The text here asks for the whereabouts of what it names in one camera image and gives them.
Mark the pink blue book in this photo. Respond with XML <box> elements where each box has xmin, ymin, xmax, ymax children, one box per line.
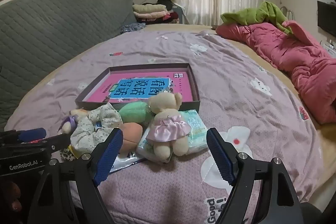
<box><xmin>87</xmin><ymin>72</ymin><xmax>191</xmax><ymax>104</ymax></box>

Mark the metal chair frame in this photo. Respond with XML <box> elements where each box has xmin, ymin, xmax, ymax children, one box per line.
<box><xmin>280</xmin><ymin>6</ymin><xmax>294</xmax><ymax>21</ymax></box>

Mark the black garment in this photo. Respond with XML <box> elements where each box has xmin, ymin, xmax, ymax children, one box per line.
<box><xmin>157</xmin><ymin>0</ymin><xmax>173</xmax><ymax>10</ymax></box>

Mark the leopard print scrunchie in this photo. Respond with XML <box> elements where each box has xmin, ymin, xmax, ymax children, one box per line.
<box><xmin>60</xmin><ymin>147</ymin><xmax>76</xmax><ymax>161</ymax></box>

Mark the green sponge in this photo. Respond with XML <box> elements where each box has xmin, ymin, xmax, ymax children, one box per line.
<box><xmin>118</xmin><ymin>101</ymin><xmax>154</xmax><ymax>126</ymax></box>

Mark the grey quilted cover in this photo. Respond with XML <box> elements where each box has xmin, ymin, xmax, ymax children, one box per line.
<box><xmin>0</xmin><ymin>0</ymin><xmax>137</xmax><ymax>125</ymax></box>

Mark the blue patterned cloth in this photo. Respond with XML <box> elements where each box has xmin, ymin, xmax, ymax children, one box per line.
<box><xmin>121</xmin><ymin>23</ymin><xmax>146</xmax><ymax>34</ymax></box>

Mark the dark cardboard box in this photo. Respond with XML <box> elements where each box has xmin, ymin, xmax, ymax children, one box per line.
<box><xmin>75</xmin><ymin>63</ymin><xmax>201</xmax><ymax>111</ymax></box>

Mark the teddy bear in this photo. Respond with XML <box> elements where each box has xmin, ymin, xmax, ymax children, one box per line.
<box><xmin>145</xmin><ymin>93</ymin><xmax>192</xmax><ymax>156</ymax></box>
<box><xmin>58</xmin><ymin>108</ymin><xmax>90</xmax><ymax>134</ymax></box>

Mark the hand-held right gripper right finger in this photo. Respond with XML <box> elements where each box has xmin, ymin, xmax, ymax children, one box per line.
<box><xmin>206</xmin><ymin>127</ymin><xmax>302</xmax><ymax>224</ymax></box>

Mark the pink quilt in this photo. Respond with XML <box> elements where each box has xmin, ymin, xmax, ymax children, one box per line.
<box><xmin>216</xmin><ymin>21</ymin><xmax>336</xmax><ymax>125</ymax></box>

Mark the black television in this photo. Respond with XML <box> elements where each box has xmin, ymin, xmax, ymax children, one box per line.
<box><xmin>317</xmin><ymin>0</ymin><xmax>336</xmax><ymax>38</ymax></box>

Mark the stack of folded clothes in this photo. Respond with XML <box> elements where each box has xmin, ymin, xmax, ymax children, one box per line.
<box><xmin>132</xmin><ymin>4</ymin><xmax>180</xmax><ymax>25</ymax></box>

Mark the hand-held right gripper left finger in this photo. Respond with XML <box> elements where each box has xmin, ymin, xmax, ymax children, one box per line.
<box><xmin>28</xmin><ymin>127</ymin><xmax>124</xmax><ymax>224</ymax></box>

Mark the green blanket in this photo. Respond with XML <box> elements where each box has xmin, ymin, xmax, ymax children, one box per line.
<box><xmin>220</xmin><ymin>1</ymin><xmax>293</xmax><ymax>35</ymax></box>

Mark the purple printed bedsheet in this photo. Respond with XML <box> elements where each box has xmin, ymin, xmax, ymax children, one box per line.
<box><xmin>4</xmin><ymin>25</ymin><xmax>323</xmax><ymax>224</ymax></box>

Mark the white blue plastic packet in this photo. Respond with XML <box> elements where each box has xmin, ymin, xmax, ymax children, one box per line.
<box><xmin>109</xmin><ymin>152</ymin><xmax>146</xmax><ymax>174</ymax></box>

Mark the person's left hand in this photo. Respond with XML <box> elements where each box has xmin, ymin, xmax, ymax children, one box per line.
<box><xmin>0</xmin><ymin>179</ymin><xmax>23</xmax><ymax>214</ymax></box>

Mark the white floral cloth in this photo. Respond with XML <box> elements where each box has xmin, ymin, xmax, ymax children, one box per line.
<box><xmin>70</xmin><ymin>105</ymin><xmax>123</xmax><ymax>155</ymax></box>

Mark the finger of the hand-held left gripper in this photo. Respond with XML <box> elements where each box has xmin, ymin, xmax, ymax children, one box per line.
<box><xmin>0</xmin><ymin>128</ymin><xmax>47</xmax><ymax>146</ymax></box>
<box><xmin>34</xmin><ymin>133</ymin><xmax>72</xmax><ymax>154</ymax></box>

